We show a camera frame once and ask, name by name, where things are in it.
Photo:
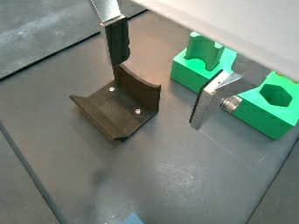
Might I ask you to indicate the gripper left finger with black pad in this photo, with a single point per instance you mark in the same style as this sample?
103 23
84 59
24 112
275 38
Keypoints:
113 28

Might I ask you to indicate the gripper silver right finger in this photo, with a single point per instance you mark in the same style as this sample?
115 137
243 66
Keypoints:
219 92

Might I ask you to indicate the blue rectangle block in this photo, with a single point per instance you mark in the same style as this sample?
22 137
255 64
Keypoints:
132 219

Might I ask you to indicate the green shape sorter board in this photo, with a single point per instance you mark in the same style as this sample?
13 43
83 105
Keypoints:
268 106

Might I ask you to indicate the black curved fixture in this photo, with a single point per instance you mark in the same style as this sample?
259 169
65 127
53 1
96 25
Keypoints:
123 105

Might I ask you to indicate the green notched peg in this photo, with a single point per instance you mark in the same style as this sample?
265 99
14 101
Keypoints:
203 49

